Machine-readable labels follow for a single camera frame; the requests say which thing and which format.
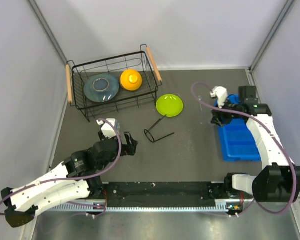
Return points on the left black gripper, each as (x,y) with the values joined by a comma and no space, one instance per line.
(130,148)

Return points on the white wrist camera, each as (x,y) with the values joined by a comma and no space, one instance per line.
(108,130)
(221,94)

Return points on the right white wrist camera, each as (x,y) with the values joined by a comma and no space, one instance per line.
(221,94)

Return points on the orange ribbed bowl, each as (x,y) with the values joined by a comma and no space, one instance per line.
(131,80)

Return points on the clear glass pipette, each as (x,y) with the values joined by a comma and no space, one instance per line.
(200,105)

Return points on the black wire basket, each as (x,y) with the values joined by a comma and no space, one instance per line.
(141,61)

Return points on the clear tube rack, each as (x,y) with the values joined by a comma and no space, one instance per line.
(117,126)

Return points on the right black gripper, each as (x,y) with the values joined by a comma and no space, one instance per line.
(219,118)

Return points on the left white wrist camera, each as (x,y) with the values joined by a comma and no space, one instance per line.
(108,130)

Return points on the lime green plate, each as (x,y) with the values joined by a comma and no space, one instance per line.
(169,105)

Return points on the blue plastic divided bin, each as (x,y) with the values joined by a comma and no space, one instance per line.
(237,142)

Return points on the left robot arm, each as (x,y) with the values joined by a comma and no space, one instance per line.
(77,177)

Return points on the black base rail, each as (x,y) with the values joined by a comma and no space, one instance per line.
(164,194)

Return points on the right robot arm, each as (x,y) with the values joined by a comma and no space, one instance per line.
(279,179)

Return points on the blue ceramic plate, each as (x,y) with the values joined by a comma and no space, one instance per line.
(101,88)

